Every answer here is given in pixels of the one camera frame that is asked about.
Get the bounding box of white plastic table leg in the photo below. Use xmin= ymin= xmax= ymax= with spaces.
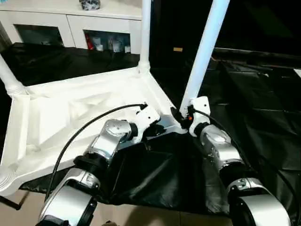
xmin=181 ymin=0 xmax=231 ymax=113
xmin=0 ymin=54 xmax=26 ymax=96
xmin=0 ymin=162 xmax=17 ymax=191
xmin=138 ymin=0 xmax=152 ymax=75

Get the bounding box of white plastic table top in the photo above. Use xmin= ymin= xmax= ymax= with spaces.
xmin=0 ymin=66 xmax=191 ymax=196

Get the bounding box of black plastic mat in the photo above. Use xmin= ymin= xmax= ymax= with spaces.
xmin=0 ymin=42 xmax=301 ymax=215

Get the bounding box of large black screen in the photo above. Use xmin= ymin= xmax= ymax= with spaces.
xmin=153 ymin=0 xmax=301 ymax=55

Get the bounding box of dark object on cabinet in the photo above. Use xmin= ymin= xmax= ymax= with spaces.
xmin=80 ymin=0 xmax=102 ymax=11

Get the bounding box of white cabinet with glass doors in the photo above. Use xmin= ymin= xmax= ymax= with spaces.
xmin=0 ymin=0 xmax=143 ymax=53

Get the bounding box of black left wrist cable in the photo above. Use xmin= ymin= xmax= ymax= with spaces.
xmin=43 ymin=104 xmax=148 ymax=203

